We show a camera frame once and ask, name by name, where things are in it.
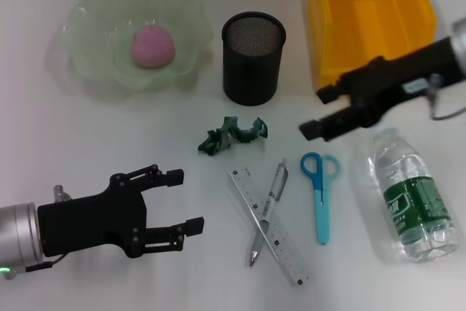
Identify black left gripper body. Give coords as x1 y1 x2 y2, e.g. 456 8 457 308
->
37 174 149 259

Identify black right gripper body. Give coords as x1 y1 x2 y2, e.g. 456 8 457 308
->
341 36 460 129

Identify green plastic wrapper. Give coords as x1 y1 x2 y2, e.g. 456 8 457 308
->
197 116 269 157

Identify blue handled scissors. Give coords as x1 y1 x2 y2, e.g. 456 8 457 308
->
300 151 344 245

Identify clear green-label water bottle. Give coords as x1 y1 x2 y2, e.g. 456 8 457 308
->
366 127 460 264

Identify pink peach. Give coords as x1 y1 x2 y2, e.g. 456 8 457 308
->
130 23 176 69

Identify grey retractable pen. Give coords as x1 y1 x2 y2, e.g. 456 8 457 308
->
248 157 289 267

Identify black mesh pen holder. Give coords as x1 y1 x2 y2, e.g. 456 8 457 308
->
221 12 287 107

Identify transparent plastic ruler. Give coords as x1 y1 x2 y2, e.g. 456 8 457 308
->
228 167 316 288

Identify green glass fruit plate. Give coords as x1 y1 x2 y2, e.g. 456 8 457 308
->
60 0 216 94

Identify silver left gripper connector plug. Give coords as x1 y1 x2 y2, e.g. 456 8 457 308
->
52 184 72 203

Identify grey right gripper cable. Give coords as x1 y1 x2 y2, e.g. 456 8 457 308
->
424 74 466 121

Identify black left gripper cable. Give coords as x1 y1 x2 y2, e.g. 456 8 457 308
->
25 254 65 272

